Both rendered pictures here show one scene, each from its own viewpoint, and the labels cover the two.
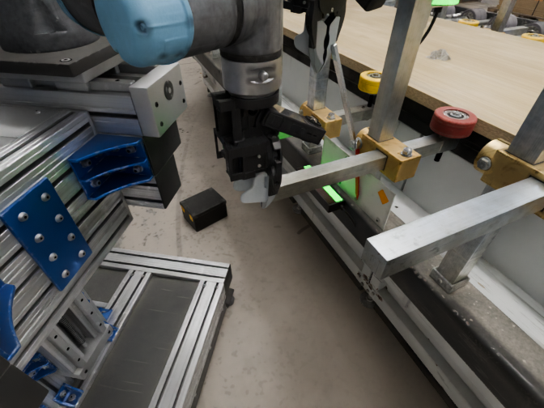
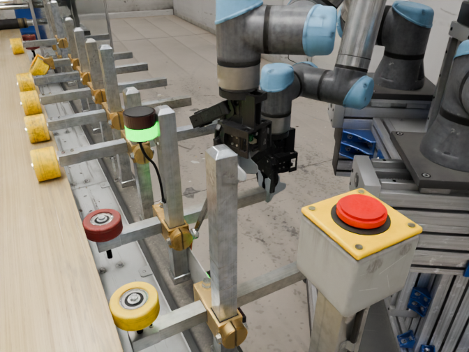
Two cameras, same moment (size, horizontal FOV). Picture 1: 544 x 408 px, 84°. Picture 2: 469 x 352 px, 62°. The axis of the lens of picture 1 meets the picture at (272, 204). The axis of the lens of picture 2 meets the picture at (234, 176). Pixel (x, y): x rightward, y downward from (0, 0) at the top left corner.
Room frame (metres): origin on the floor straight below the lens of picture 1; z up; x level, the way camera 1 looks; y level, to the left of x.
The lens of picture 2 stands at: (1.27, -0.13, 1.41)
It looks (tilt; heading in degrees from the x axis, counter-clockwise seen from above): 31 degrees down; 176
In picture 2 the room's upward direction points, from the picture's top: straight up
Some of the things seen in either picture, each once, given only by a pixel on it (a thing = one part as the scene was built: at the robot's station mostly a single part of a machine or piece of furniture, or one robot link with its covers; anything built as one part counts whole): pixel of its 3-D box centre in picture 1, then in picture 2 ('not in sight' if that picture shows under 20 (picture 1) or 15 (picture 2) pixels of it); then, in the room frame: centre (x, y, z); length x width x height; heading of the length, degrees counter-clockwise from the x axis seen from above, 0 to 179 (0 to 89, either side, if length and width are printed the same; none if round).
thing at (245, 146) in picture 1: (248, 132); (276, 150); (0.40, 0.03, 0.97); 0.09 x 0.08 x 0.12; 114
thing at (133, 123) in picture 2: not in sight; (139, 117); (0.58, -0.26, 1.14); 0.06 x 0.06 x 0.02
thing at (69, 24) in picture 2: not in sight; (79, 72); (-0.58, -0.73, 0.90); 0.04 x 0.04 x 0.48; 24
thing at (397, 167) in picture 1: (385, 151); (170, 225); (0.54, -0.23, 0.85); 0.14 x 0.06 x 0.05; 24
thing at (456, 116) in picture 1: (446, 137); (105, 237); (0.58, -0.37, 0.85); 0.08 x 0.08 x 0.11
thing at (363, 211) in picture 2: not in sight; (360, 214); (1.02, -0.01, 1.22); 0.04 x 0.04 x 0.02
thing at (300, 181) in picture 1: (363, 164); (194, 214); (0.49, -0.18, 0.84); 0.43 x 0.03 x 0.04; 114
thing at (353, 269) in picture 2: not in sight; (352, 251); (1.02, -0.01, 1.18); 0.07 x 0.07 x 0.08; 24
